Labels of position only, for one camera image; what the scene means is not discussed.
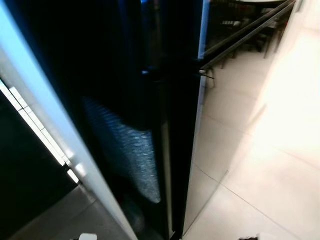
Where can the black fridge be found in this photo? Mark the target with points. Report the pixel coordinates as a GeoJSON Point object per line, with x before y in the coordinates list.
{"type": "Point", "coordinates": [125, 50]}

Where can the black upper freezer door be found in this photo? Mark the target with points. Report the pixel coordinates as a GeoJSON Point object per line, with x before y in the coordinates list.
{"type": "Point", "coordinates": [220, 25]}

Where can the bubble wrap sheet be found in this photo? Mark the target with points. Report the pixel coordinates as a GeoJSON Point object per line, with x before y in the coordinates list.
{"type": "Point", "coordinates": [130, 150]}

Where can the white door panel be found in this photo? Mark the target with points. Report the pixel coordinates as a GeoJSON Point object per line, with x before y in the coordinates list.
{"type": "Point", "coordinates": [40, 100]}

